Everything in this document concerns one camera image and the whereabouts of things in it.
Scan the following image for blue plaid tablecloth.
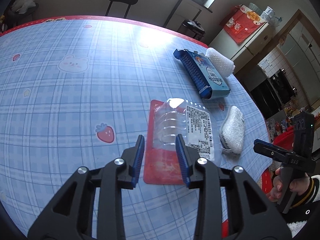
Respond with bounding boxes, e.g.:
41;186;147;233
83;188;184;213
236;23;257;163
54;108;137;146
1;16;271;234

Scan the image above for white refrigerator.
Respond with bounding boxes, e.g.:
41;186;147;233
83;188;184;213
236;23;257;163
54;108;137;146
209;21;274;72

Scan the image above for white scrub sponge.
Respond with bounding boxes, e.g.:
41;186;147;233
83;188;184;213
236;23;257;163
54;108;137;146
219;106;245;155

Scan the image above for person's right hand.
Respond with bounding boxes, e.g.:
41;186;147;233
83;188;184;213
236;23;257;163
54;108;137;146
266;167;311;202

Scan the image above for red apron hanging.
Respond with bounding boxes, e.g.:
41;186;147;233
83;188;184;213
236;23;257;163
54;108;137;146
273;126;294;151

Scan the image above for red cloth on refrigerator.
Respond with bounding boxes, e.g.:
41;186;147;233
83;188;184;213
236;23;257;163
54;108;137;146
220;5;266;44

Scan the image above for silver electric pressure cooker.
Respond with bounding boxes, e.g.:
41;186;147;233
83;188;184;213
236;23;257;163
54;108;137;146
179;19;206;41

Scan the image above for black kitchen stove unit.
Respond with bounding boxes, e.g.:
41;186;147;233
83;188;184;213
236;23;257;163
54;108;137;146
250;69;295;120

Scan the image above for white foam fruit net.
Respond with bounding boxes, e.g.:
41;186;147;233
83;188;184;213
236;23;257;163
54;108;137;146
206;48;235;78

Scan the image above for blue cardboard box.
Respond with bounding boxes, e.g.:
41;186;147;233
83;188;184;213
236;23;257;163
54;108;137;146
173;49;230;100

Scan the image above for striped white sleeve forearm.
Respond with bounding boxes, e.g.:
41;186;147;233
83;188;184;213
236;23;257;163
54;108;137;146
283;175;319;239

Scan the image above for red clear plastic food tray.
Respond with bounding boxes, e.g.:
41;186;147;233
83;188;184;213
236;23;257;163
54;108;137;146
143;98;221;185

